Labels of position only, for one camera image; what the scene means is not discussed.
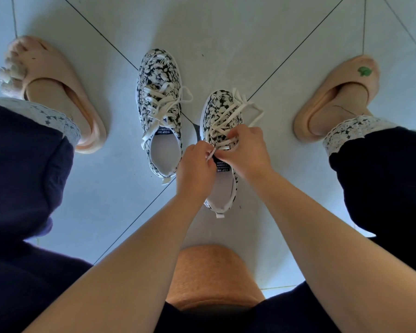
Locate person's left forearm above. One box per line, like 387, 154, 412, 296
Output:
22, 194, 202, 333

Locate person's leg navy trousers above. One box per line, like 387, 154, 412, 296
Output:
0, 78, 94, 333
260, 83, 416, 333

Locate person's left hand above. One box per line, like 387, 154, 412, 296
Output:
175, 140, 217, 205

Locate pink slipper with green charm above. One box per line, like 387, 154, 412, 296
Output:
293, 54, 381, 143

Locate person's left leg navy trousers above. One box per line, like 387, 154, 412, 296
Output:
0, 78, 94, 333

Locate person's right hand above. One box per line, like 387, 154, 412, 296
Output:
213, 123, 276, 191

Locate person's right leg navy trousers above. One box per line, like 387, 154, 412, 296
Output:
260, 83, 416, 333

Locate pink slipper with white charms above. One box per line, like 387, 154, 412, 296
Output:
0, 35, 107, 155

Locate white shoelace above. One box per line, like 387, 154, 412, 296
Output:
204, 87, 266, 163
140, 81, 194, 151

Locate floral sneaker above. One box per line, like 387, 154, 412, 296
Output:
135, 49, 184, 186
199, 88, 245, 219

